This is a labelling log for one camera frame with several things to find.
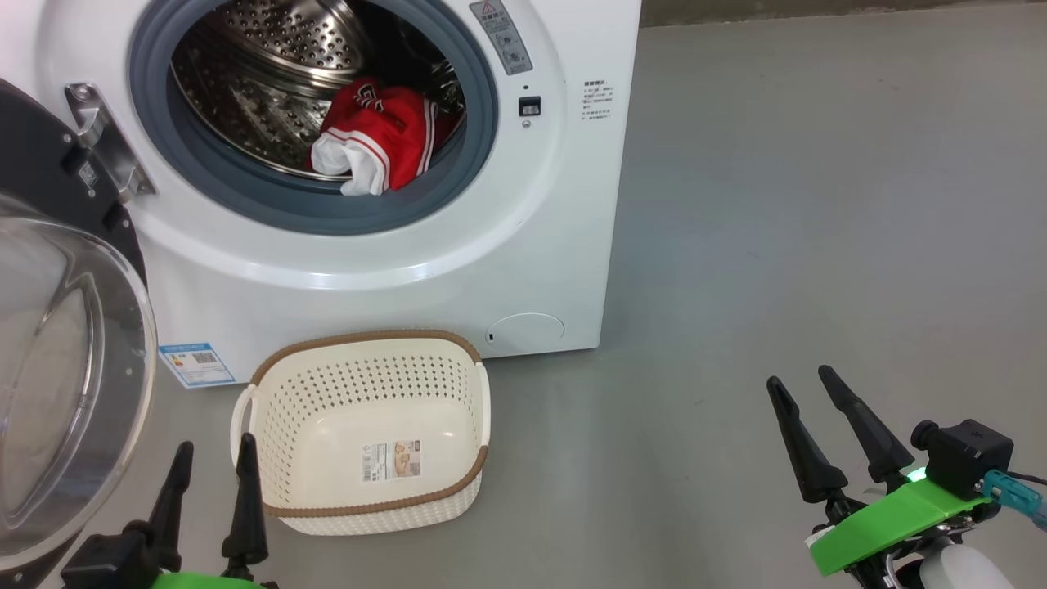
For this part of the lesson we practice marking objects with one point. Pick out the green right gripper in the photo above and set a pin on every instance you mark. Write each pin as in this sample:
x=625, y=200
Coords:
x=883, y=528

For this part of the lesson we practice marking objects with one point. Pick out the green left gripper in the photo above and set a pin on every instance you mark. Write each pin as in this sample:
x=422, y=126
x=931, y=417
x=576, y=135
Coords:
x=204, y=582

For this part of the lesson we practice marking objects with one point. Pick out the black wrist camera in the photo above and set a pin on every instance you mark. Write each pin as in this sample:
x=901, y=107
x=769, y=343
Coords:
x=106, y=564
x=969, y=458

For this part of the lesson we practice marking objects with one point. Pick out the cream perforated laundry basket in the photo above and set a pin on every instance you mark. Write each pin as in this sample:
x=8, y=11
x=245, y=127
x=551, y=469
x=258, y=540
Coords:
x=327, y=409

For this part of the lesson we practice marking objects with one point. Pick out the red number 23 jersey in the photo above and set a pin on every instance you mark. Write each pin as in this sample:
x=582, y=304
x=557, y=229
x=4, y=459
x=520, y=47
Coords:
x=393, y=139

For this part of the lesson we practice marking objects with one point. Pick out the grey warning label strip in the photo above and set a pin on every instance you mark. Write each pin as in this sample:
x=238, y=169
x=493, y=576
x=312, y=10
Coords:
x=501, y=37

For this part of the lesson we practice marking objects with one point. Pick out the paper basket label sticker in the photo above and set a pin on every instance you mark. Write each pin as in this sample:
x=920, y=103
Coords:
x=391, y=460

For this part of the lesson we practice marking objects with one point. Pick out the black round glass washer door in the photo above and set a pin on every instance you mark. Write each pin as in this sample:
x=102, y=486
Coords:
x=49, y=164

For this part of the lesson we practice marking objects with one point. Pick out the blue energy label sticker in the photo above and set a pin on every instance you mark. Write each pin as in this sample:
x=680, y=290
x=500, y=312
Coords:
x=196, y=366

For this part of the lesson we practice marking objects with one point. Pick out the stainless steel washing machine drum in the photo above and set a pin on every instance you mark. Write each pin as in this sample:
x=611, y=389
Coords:
x=245, y=98

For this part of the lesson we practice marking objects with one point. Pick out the white front-load washing machine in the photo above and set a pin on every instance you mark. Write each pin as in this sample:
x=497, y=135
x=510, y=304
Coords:
x=572, y=245

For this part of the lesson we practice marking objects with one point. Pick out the red sports garment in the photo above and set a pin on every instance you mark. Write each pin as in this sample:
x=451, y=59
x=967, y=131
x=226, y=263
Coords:
x=360, y=88

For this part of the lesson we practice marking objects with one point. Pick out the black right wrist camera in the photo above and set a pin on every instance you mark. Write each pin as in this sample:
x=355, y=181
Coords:
x=969, y=458

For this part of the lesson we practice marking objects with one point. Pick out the round white filter cover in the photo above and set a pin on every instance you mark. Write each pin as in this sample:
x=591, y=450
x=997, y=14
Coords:
x=525, y=333

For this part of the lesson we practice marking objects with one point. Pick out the silver metal door hinge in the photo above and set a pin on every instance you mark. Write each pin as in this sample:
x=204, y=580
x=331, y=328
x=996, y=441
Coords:
x=110, y=147

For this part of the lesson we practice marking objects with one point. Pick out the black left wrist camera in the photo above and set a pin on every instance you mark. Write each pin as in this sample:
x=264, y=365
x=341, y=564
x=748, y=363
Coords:
x=106, y=564

